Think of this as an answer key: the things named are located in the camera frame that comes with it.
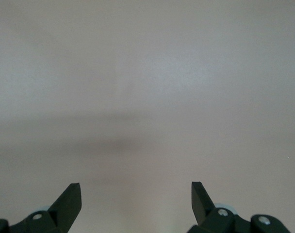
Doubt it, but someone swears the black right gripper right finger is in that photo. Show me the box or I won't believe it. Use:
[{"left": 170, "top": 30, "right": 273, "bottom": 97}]
[{"left": 187, "top": 181, "right": 289, "bottom": 233}]

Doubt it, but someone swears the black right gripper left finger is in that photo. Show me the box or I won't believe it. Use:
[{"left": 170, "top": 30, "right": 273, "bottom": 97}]
[{"left": 0, "top": 183, "right": 82, "bottom": 233}]

